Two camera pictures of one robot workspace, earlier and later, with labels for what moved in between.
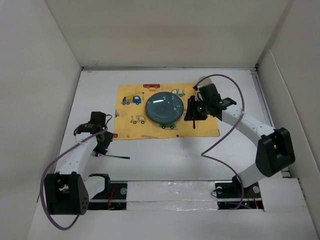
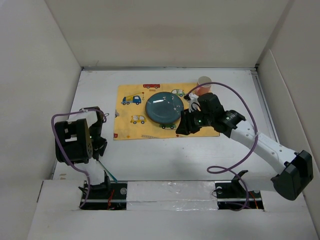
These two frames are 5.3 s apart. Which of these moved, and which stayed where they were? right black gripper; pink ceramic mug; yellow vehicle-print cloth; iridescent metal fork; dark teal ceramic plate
Moved: iridescent metal fork; right black gripper
Stayed: pink ceramic mug; yellow vehicle-print cloth; dark teal ceramic plate
